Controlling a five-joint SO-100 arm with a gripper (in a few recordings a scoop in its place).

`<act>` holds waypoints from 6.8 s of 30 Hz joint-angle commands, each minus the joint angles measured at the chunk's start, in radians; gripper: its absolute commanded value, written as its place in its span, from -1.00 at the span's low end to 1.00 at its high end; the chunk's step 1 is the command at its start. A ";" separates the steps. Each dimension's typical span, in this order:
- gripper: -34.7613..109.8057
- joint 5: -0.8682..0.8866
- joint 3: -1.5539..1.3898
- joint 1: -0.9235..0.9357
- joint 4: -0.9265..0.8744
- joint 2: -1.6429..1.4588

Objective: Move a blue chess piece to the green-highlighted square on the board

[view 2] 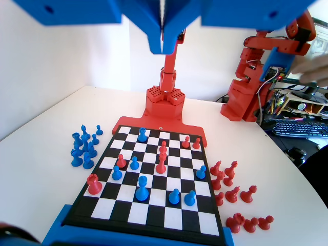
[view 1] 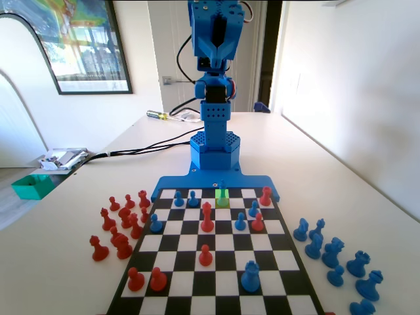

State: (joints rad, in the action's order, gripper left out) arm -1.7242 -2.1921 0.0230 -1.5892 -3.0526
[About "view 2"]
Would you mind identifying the wooden desk organizer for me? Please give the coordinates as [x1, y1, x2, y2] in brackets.
[269, 90, 328, 116]

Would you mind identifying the blue chess king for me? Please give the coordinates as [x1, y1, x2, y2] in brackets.
[135, 176, 149, 202]

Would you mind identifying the black computer mouse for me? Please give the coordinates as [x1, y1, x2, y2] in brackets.
[285, 147, 308, 162]

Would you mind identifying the black computer monitor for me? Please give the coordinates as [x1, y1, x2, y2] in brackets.
[293, 16, 328, 101]

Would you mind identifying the blue base plate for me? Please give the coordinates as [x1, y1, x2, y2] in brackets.
[42, 203, 234, 246]

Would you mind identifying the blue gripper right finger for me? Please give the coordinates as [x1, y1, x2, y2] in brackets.
[163, 0, 213, 55]

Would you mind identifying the person's hand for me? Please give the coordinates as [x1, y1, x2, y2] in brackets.
[292, 54, 328, 89]

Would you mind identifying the dark rounded object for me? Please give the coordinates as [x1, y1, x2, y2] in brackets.
[0, 221, 40, 246]

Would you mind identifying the red chess rook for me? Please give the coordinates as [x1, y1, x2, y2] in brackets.
[87, 173, 103, 195]
[225, 212, 244, 234]

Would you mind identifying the blue electronics box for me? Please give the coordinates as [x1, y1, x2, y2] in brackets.
[260, 47, 295, 83]

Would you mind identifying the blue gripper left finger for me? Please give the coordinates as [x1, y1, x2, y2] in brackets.
[120, 0, 162, 55]

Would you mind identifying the red chess king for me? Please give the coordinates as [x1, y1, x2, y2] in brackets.
[155, 151, 167, 174]

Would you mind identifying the blue chess rook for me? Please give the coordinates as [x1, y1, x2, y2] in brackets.
[71, 132, 82, 149]
[137, 127, 148, 143]

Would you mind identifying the black computer keyboard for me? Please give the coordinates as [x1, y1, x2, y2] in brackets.
[271, 119, 328, 139]

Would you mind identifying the black and white chessboard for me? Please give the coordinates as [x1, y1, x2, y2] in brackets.
[67, 125, 227, 243]

